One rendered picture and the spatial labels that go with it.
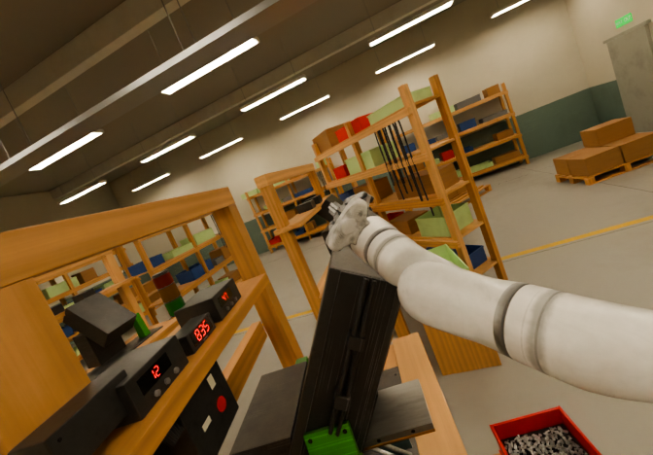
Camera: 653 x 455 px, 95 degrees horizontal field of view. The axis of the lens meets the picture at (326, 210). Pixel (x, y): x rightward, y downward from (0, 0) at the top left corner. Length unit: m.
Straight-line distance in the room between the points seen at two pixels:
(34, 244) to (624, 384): 0.82
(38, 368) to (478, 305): 0.67
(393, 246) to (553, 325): 0.20
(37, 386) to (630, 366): 0.75
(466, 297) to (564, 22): 10.55
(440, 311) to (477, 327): 0.04
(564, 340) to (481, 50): 9.87
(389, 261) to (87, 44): 5.07
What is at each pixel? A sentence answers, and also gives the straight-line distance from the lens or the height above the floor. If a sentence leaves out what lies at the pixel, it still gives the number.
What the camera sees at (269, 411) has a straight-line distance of 1.07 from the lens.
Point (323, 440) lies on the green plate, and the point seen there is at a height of 1.25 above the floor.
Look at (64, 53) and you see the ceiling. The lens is 5.54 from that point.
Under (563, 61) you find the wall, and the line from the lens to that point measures 10.62.
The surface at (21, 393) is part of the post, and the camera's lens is 0.72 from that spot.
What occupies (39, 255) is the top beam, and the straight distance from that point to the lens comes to 0.78.
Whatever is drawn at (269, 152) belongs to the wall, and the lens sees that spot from 10.29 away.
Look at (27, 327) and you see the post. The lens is 0.73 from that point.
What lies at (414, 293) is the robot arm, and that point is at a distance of 0.35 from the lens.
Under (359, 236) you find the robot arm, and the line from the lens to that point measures 0.47.
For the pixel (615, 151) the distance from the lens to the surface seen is 6.70.
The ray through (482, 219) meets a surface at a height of 0.75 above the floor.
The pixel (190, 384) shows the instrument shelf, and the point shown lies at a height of 1.52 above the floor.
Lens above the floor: 1.82
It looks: 7 degrees down
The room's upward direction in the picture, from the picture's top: 22 degrees counter-clockwise
